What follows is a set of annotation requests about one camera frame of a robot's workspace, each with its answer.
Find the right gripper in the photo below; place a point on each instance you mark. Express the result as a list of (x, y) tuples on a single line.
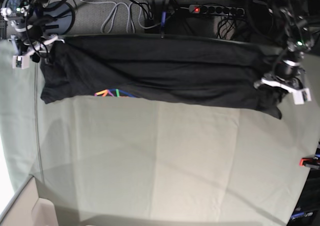
[(30, 40)]

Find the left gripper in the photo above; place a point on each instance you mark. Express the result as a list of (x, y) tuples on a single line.
[(287, 64)]

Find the dark grey t-shirt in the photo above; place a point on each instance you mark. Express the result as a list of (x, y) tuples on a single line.
[(173, 69)]

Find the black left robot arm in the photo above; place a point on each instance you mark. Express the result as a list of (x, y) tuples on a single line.
[(285, 23)]

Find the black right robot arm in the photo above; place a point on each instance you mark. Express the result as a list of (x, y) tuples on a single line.
[(26, 17)]

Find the round dark stand base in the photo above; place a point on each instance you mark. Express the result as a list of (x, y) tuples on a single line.
[(58, 21)]

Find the black power strip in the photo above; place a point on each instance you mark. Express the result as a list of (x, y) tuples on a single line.
[(217, 10)]

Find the red black clamp right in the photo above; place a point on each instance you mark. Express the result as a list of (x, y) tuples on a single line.
[(312, 162)]

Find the red black clamp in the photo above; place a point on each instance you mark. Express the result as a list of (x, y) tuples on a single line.
[(162, 24), (312, 162)]

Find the red black clamp middle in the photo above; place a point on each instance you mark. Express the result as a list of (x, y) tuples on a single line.
[(162, 24)]

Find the light green table cloth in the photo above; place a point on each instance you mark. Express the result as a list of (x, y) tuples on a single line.
[(129, 161)]

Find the beige plastic bin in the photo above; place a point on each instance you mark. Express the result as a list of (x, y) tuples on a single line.
[(26, 208)]

